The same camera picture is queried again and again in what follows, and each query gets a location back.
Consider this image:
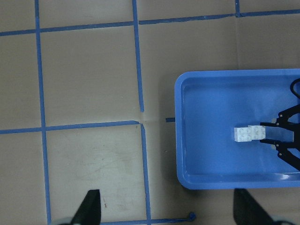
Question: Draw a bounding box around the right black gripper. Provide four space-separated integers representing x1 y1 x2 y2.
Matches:
260 105 300 170

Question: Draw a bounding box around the brown paper mat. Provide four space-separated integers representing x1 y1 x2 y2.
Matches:
0 0 300 225

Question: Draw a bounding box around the blue plastic tray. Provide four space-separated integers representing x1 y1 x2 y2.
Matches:
174 69 300 190

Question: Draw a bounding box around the white block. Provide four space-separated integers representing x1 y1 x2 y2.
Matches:
234 127 252 142
248 125 266 140

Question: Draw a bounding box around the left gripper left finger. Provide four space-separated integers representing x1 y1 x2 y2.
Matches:
70 189 101 225

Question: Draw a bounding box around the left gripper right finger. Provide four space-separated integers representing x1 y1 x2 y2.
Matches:
233 188 275 225

